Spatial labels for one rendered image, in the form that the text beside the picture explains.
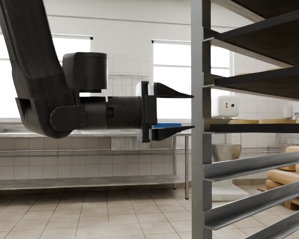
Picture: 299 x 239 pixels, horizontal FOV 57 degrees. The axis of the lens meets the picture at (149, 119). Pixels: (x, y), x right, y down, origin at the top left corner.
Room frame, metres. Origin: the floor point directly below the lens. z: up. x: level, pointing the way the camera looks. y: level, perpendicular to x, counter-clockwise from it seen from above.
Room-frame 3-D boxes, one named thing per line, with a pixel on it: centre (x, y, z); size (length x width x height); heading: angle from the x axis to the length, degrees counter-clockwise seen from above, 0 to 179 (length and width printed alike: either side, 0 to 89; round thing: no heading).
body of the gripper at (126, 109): (0.47, 0.04, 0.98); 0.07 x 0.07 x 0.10; 11
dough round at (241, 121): (0.53, -0.18, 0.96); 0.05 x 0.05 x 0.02
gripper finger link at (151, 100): (0.49, -0.03, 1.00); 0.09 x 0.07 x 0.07; 101
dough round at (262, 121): (0.48, -0.22, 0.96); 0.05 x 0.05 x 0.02
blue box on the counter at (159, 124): (3.95, -0.22, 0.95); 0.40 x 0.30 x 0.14; 103
